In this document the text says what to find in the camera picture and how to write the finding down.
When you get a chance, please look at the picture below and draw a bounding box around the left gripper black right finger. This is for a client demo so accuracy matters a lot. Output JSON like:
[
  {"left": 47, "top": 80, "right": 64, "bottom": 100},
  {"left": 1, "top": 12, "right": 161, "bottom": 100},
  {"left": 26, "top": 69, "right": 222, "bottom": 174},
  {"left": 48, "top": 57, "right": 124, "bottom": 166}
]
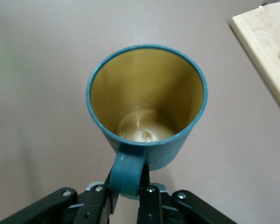
[{"left": 136, "top": 164, "right": 238, "bottom": 224}]

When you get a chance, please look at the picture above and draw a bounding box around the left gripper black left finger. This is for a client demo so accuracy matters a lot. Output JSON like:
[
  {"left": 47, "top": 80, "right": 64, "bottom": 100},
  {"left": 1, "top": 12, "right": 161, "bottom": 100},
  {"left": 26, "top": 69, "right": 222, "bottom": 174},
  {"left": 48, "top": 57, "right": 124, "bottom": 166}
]
[{"left": 0, "top": 168, "right": 119, "bottom": 224}]

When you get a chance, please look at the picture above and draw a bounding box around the teal cup with yellow inside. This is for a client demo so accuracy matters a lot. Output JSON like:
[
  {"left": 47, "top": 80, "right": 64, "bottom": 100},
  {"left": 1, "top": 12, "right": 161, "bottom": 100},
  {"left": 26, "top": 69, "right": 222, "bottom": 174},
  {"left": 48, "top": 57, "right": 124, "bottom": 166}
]
[{"left": 85, "top": 44, "right": 210, "bottom": 201}]

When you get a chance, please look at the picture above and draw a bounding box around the brown table cover sheet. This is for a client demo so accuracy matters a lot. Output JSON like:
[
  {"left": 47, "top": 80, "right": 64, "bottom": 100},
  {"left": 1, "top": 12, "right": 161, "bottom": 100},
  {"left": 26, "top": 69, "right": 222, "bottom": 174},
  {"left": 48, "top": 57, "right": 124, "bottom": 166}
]
[{"left": 0, "top": 0, "right": 280, "bottom": 224}]

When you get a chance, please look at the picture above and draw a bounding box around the wooden cutting board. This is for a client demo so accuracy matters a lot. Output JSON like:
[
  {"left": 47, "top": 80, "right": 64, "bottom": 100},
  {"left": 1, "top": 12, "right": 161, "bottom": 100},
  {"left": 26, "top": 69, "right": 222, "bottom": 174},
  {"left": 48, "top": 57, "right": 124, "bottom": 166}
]
[{"left": 229, "top": 0, "right": 280, "bottom": 122}]

